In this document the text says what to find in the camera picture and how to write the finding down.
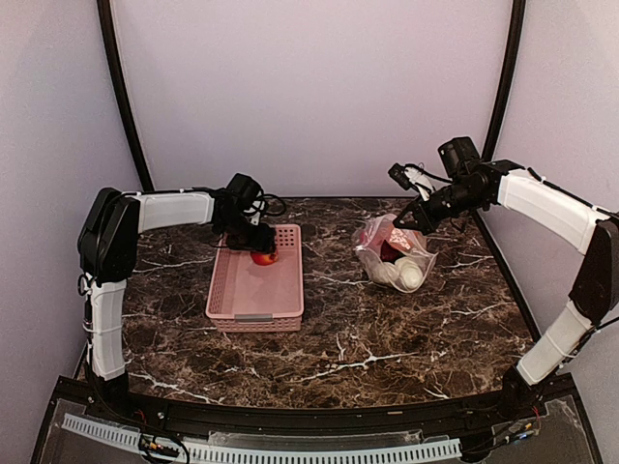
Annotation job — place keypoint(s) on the white slotted cable duct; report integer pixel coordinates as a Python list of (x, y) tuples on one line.
[(224, 447)]

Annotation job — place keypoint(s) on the white wrinkled radish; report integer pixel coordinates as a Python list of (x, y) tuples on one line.
[(385, 273)]

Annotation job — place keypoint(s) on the clear zip top bag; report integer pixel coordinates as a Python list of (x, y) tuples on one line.
[(367, 241)]

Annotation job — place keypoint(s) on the black front rail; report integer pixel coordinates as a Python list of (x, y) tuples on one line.
[(469, 418)]

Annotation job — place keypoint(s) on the pale green radish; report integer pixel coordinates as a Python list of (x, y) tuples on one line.
[(410, 274)]

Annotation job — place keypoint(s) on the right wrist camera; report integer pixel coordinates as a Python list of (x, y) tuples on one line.
[(410, 177)]

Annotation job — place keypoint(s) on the black frame post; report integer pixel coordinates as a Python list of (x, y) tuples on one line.
[(505, 79), (115, 68)]

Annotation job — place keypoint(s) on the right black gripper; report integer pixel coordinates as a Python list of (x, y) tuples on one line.
[(425, 220)]

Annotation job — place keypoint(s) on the dark red apple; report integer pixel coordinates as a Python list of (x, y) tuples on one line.
[(388, 253)]

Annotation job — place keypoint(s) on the red pomegranate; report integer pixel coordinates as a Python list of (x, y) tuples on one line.
[(264, 259)]

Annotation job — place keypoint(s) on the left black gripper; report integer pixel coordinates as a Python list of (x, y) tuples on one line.
[(261, 243)]

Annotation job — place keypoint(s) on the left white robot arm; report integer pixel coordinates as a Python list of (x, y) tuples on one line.
[(107, 248)]

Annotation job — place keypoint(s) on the orange fruit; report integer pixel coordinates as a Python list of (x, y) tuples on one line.
[(403, 240)]

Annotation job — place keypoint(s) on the pink perforated plastic basket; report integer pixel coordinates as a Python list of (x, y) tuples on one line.
[(245, 297)]

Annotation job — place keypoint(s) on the left black frame post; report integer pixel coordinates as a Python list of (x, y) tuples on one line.
[(115, 68)]

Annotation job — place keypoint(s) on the right black frame post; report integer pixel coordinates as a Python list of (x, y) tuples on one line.
[(505, 79)]

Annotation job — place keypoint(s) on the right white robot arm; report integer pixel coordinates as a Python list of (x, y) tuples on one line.
[(583, 241)]

